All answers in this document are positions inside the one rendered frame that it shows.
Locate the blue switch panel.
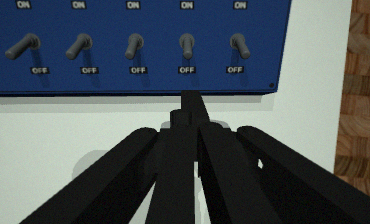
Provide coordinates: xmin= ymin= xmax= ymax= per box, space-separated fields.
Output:
xmin=0 ymin=0 xmax=292 ymax=97

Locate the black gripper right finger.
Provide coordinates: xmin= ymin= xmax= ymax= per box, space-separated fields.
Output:
xmin=190 ymin=91 xmax=370 ymax=224

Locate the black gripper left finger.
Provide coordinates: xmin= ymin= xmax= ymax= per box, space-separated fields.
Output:
xmin=19 ymin=91 xmax=195 ymax=224

